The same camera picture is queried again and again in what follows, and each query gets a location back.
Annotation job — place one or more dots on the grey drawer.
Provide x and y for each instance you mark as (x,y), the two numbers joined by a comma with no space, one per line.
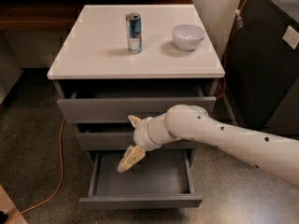
(105,136)
(116,104)
(161,180)

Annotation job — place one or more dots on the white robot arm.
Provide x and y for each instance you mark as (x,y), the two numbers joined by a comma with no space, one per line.
(276,155)

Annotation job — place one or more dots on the white top drawer cabinet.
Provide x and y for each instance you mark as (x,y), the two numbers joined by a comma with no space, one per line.
(121,60)

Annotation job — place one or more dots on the grey middle drawer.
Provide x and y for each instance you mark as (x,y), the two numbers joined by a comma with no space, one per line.
(105,136)

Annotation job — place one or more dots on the dark grey cabinet right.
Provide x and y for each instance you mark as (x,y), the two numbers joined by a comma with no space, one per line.
(262,70)

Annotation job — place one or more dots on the grey bottom drawer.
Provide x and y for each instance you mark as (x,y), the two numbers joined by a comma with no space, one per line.
(161,180)

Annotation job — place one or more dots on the wooden board corner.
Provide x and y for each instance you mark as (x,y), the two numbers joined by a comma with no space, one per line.
(8,207)

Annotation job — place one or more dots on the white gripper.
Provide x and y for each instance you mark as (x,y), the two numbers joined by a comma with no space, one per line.
(141,134)

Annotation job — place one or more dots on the dark wooden shelf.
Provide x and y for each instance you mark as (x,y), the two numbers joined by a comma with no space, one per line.
(56,15)

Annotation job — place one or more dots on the silver blue redbull can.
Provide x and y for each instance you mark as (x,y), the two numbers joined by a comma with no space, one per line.
(133,30)

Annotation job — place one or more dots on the white ceramic bowl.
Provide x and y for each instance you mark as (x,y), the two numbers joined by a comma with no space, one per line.
(187,36)

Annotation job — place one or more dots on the grey top drawer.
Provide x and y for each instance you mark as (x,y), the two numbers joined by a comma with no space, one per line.
(116,104)

